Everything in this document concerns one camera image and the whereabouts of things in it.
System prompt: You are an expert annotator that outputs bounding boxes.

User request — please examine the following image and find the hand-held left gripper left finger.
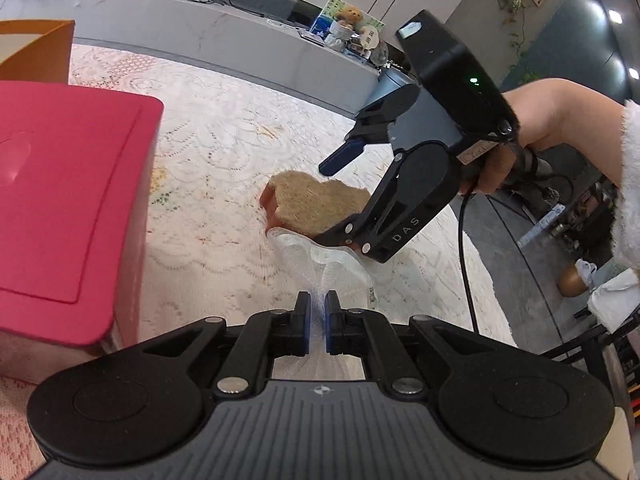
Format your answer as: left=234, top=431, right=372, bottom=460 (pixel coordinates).
left=142, top=291, right=312, bottom=400

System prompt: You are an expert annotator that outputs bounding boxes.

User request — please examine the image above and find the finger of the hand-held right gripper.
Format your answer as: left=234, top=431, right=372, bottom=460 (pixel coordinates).
left=311, top=152, right=449, bottom=265
left=319, top=84, right=421, bottom=176

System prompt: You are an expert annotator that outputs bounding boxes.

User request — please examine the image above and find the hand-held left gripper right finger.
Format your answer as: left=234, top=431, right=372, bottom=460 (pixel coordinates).
left=324, top=290, right=493, bottom=398

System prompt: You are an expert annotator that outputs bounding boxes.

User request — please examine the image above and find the white mesh bag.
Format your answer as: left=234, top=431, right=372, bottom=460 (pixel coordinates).
left=267, top=225, right=378, bottom=381

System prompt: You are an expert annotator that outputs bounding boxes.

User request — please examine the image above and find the orange cardboard box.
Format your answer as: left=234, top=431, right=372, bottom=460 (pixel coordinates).
left=0, top=20, right=76, bottom=85

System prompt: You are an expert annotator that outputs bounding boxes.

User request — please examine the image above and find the person's right forearm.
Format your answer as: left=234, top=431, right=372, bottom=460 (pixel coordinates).
left=570, top=80, right=640, bottom=281

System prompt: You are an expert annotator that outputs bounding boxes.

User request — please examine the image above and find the person's right hand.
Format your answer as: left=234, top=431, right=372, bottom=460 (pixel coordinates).
left=459, top=80, right=571, bottom=196

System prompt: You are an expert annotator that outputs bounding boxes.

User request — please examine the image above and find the grey-blue trash can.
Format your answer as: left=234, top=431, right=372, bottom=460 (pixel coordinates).
left=377, top=66, right=417, bottom=93

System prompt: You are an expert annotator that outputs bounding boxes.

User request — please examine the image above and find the hanging ivy vine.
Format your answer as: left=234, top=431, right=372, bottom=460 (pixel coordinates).
left=490, top=0, right=532, bottom=61

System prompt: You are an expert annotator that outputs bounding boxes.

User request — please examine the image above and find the teddy bear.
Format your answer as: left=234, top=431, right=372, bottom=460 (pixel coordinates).
left=325, top=4, right=364, bottom=51

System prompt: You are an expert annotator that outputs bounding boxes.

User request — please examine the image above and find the white lace tablecloth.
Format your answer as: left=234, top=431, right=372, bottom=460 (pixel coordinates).
left=0, top=42, right=518, bottom=476

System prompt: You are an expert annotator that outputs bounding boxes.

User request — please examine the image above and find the blue white packet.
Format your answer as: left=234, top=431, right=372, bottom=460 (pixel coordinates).
left=517, top=205, right=566, bottom=249

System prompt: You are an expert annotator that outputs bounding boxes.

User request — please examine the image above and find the marble television console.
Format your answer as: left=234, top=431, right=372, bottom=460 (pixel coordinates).
left=0, top=0, right=416, bottom=116

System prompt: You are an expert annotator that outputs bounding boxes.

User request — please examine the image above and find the gold round vase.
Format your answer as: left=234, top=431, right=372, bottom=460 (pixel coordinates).
left=558, top=261, right=591, bottom=299

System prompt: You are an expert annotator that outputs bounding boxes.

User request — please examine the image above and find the white garment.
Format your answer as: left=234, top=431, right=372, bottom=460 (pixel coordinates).
left=587, top=267, right=640, bottom=332

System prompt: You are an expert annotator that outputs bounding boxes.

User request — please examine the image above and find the black chair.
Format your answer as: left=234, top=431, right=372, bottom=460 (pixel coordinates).
left=545, top=310, right=640, bottom=411

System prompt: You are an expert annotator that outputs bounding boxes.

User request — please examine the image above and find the red storage box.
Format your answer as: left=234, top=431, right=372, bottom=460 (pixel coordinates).
left=0, top=80, right=166, bottom=386

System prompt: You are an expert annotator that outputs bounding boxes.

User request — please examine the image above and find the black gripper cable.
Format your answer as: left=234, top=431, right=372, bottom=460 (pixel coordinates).
left=458, top=192, right=482, bottom=337

